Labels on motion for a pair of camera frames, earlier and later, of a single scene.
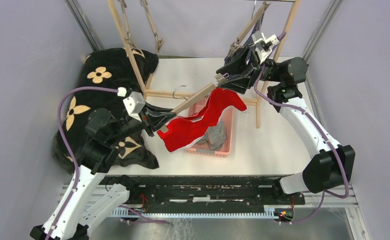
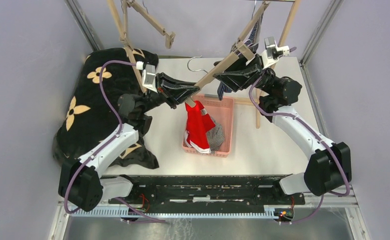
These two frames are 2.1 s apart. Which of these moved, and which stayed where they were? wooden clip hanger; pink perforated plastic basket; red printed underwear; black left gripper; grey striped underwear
Moved: red printed underwear; black left gripper; wooden clip hanger
Stayed: pink perforated plastic basket; grey striped underwear
